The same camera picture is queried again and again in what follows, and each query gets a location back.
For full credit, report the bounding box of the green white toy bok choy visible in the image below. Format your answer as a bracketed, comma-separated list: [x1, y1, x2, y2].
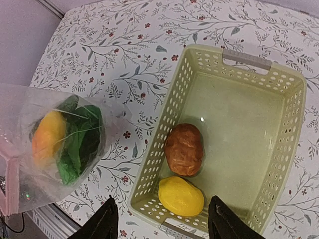
[57, 95, 105, 186]

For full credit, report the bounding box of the floral patterned table mat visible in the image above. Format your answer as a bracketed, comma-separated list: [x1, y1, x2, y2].
[31, 0, 319, 239]

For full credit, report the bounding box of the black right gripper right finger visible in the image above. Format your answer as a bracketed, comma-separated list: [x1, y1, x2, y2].
[208, 195, 264, 239]

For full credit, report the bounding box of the clear pink zip top bag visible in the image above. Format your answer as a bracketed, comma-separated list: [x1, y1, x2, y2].
[0, 83, 131, 216]

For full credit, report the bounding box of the orange yellow toy mango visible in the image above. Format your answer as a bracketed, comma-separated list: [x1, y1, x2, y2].
[32, 111, 66, 168]

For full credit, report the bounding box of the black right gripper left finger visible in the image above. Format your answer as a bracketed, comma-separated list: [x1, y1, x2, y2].
[67, 195, 119, 239]

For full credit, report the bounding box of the front aluminium rail frame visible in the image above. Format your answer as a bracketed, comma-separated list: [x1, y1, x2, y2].
[26, 204, 81, 239]

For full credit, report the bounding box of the left aluminium frame post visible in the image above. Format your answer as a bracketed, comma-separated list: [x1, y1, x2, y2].
[36, 0, 65, 20]

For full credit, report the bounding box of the brown toy potato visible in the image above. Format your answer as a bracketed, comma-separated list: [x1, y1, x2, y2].
[164, 123, 204, 177]

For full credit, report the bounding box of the yellow toy lemon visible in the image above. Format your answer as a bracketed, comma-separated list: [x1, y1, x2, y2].
[158, 176, 205, 217]

